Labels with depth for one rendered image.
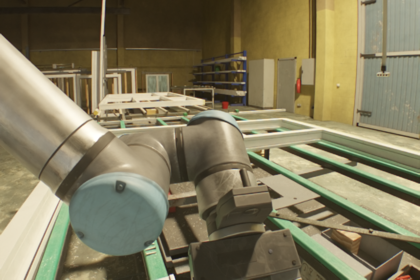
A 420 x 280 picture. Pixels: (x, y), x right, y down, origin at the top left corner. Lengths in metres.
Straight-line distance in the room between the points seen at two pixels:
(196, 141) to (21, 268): 0.43
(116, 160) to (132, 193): 0.04
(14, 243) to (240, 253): 0.43
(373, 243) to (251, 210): 0.84
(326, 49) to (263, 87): 3.35
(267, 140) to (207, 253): 1.07
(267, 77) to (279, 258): 10.04
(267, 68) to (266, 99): 1.27
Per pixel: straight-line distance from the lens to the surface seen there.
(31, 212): 0.67
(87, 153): 0.24
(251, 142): 1.27
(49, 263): 0.61
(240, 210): 0.27
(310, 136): 1.52
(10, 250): 0.56
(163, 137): 0.37
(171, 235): 1.08
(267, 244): 0.32
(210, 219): 0.33
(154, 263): 0.54
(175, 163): 0.36
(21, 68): 0.28
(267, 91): 10.29
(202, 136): 0.36
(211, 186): 0.32
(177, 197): 0.87
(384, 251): 1.06
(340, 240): 0.94
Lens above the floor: 1.23
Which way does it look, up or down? 10 degrees down
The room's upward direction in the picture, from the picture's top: straight up
